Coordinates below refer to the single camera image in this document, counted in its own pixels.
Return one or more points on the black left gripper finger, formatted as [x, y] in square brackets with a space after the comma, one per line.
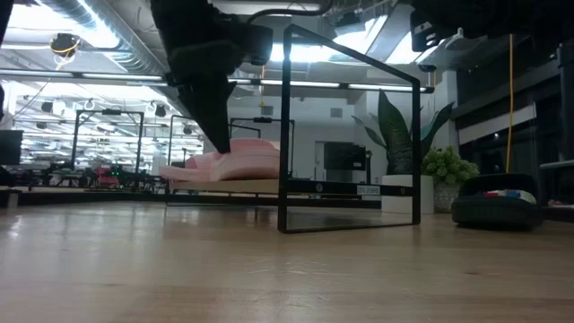
[211, 112]

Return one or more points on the pink slide sandal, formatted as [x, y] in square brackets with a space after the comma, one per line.
[184, 174]
[251, 163]

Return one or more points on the wooden shelf black metal frame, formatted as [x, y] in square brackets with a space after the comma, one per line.
[283, 134]

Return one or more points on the black slide sandal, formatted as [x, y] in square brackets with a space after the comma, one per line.
[493, 211]

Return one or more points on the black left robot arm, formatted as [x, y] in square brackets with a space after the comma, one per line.
[4, 18]

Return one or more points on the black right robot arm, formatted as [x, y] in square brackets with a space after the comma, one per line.
[493, 18]

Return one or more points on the ceiling light bar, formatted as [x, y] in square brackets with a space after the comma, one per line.
[359, 86]
[67, 75]

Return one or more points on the teal plant in white pot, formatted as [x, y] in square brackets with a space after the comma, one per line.
[397, 134]

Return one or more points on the black background monitor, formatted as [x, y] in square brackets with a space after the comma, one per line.
[10, 147]

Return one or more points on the small green succulent plant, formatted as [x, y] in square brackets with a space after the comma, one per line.
[448, 168]

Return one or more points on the silver ventilation duct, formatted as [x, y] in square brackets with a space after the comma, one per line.
[134, 45]

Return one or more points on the black background rig frame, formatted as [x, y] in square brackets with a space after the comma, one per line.
[75, 139]

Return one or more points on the black wall screen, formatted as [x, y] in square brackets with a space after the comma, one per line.
[343, 156]

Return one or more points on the black aluminium table frame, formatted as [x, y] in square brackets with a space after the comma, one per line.
[89, 198]

